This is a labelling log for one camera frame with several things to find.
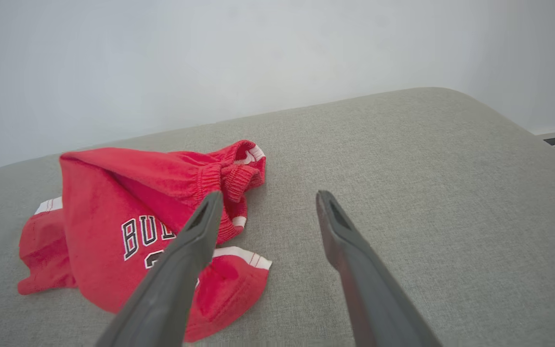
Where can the red Bulls basketball shorts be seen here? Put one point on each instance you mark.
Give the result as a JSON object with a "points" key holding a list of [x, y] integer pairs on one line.
{"points": [[99, 193]]}

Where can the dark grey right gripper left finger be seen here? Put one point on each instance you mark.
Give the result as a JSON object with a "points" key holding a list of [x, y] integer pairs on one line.
{"points": [[171, 279]]}

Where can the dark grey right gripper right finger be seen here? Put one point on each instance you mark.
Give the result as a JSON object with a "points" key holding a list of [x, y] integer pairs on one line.
{"points": [[369, 289]]}

